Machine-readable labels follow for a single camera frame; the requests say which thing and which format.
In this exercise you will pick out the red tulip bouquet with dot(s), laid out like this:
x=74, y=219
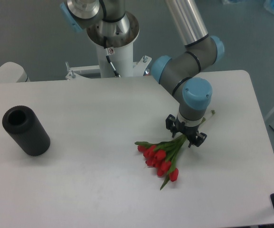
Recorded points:
x=164, y=155

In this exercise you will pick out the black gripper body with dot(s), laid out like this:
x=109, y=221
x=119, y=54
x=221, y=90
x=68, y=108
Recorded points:
x=189, y=128

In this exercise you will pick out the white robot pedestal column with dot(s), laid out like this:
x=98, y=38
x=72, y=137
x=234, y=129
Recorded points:
x=114, y=50

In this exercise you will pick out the white rounded chair back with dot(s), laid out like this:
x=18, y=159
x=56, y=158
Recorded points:
x=11, y=72

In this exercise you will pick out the black cylindrical vase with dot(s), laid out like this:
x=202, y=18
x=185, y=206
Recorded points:
x=22, y=124

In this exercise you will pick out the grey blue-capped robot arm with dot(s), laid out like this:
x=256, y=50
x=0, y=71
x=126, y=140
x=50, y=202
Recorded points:
x=177, y=76

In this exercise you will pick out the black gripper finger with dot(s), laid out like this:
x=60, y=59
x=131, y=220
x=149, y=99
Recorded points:
x=196, y=139
x=171, y=124

